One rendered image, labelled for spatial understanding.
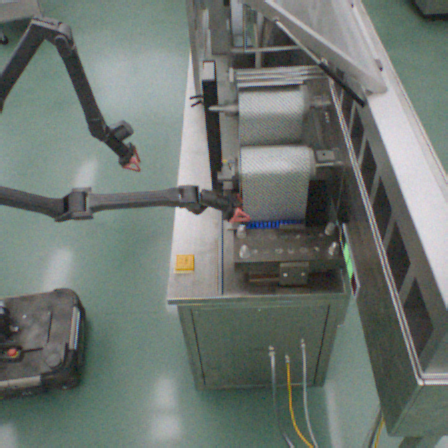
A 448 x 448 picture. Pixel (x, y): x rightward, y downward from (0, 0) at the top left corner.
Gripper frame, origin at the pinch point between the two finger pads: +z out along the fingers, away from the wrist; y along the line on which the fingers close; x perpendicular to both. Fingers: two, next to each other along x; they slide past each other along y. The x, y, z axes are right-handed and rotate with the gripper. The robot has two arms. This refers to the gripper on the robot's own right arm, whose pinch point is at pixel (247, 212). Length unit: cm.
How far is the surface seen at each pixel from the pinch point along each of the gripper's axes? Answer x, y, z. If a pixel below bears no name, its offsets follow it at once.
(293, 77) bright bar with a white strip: 42, -30, -4
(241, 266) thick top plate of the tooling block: -7.5, 20.0, 0.7
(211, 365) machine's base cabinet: -71, 26, 22
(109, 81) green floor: -157, -291, -47
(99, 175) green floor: -149, -151, -36
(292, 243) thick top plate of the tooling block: 4.6, 12.4, 15.7
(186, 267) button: -25.5, 13.1, -13.0
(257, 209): 3.6, 0.3, 2.1
